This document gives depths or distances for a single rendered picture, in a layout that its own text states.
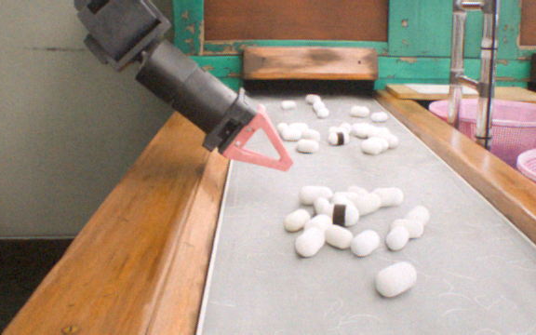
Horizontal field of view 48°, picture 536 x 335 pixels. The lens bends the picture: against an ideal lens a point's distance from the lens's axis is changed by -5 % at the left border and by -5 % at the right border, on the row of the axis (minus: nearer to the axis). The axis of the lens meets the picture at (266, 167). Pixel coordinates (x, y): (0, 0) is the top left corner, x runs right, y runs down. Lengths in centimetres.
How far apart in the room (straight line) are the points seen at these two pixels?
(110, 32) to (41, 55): 160
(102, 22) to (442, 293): 45
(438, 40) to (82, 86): 129
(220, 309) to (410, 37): 109
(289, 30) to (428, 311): 105
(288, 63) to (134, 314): 104
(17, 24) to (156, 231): 182
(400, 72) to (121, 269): 109
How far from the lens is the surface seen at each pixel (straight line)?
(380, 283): 47
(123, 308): 41
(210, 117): 69
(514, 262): 57
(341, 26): 145
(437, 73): 149
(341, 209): 61
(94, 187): 234
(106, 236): 54
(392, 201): 68
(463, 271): 54
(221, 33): 144
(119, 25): 69
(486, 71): 92
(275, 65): 138
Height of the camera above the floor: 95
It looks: 15 degrees down
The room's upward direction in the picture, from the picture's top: straight up
